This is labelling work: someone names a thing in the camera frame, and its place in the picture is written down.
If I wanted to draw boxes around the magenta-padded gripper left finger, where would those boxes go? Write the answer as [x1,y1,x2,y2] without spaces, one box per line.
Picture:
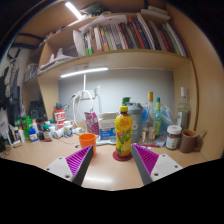
[44,144,95,187]

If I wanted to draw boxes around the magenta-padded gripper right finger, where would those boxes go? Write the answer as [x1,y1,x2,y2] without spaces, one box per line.
[130,143,184,186]

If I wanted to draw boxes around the yellow-capped lemon tea bottle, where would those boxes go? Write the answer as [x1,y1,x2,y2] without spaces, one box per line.
[114,105,134,158]

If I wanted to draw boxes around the red pen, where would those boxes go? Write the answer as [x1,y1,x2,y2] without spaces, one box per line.
[141,143,161,149]

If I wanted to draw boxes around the orange plastic cup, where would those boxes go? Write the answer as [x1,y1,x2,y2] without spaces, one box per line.
[78,133,98,158]

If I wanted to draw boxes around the flat round red coaster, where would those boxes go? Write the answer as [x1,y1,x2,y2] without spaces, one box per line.
[112,150,134,162]

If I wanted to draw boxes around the white bottle with blue label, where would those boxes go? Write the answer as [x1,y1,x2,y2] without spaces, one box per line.
[63,120,74,138]

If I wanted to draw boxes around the plain white bottle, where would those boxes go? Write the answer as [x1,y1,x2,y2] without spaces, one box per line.
[52,126,65,139]

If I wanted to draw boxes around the white-lidded brown spread jar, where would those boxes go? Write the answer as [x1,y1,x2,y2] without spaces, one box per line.
[165,124,183,150]

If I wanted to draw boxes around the magenta snack pouch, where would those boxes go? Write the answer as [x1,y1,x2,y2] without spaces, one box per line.
[83,111,100,136]

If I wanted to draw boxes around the green-capped clear bottle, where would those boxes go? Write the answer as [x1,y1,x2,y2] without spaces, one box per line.
[153,97,163,139]

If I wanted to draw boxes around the small dark red-labelled bottle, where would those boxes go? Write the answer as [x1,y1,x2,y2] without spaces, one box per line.
[42,123,53,142]

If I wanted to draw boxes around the grey shaker bottle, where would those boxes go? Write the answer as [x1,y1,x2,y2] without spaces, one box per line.
[125,102,144,144]

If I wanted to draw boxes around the yellow-capped clear bottle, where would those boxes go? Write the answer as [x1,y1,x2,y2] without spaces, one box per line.
[142,91,155,143]

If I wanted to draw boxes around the blue and white carton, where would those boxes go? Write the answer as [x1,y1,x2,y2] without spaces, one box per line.
[97,111,119,141]

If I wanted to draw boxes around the brown ceramic mug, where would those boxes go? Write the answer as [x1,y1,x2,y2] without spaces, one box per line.
[179,129,203,154]

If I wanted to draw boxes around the red and white canister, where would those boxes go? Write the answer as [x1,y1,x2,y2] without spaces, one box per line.
[53,108,66,129]

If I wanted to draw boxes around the tall clear glass bottle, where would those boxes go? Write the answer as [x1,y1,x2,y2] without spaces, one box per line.
[176,87,192,132]

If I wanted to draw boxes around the green canister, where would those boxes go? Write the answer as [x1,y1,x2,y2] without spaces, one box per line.
[21,115,33,141]

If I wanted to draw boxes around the white power strip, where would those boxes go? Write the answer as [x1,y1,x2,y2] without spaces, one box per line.
[77,89,98,100]

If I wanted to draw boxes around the white under-shelf light bar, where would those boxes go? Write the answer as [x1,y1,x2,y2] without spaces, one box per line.
[59,67,110,79]

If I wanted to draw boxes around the dark hanging clothes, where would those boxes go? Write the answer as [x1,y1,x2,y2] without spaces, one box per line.
[0,49,23,118]

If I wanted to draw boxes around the wooden shelf unit with books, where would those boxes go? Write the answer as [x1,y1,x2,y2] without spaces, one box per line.
[21,4,201,134]

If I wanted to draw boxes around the white ceiling light strip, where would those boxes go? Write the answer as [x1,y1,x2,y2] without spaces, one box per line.
[64,1,84,20]

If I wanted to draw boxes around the white cable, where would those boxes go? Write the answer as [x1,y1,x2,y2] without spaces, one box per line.
[71,89,97,130]

